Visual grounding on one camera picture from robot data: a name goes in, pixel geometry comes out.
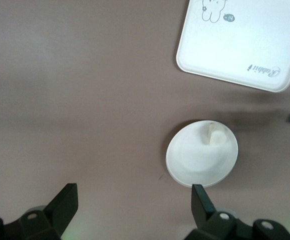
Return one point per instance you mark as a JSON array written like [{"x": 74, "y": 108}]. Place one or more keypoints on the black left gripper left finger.
[{"x": 60, "y": 212}]

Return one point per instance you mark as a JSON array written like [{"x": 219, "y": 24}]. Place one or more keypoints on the cream rabbit print tray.
[{"x": 235, "y": 45}]

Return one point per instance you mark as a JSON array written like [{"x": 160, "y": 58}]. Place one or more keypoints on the cream round plate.
[{"x": 195, "y": 162}]

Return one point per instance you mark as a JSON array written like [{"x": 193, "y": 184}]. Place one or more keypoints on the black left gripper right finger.
[{"x": 202, "y": 212}]

